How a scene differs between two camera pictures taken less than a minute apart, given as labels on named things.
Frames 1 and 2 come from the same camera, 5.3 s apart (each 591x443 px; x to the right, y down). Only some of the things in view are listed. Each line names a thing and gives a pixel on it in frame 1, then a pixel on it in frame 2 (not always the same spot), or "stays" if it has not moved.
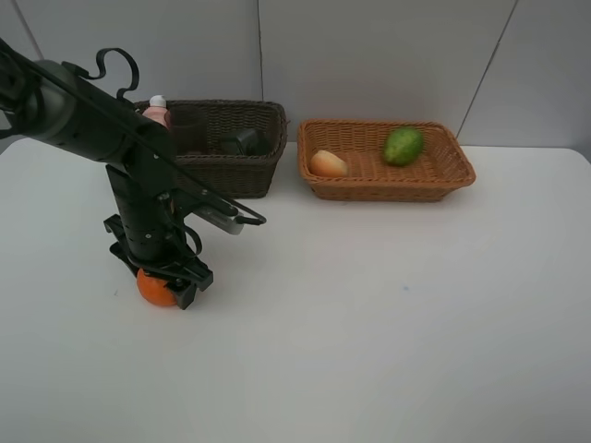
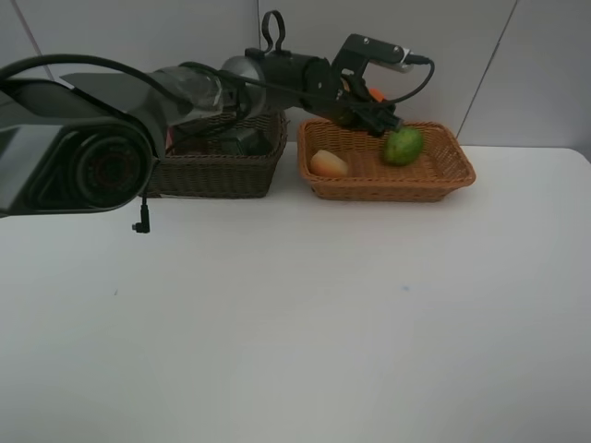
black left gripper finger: [186, 296] → [377, 125]
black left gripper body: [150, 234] → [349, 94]
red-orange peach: [324, 163] stays
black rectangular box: [249, 142] stays
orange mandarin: [153, 290] → [376, 94]
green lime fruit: [403, 146] stays
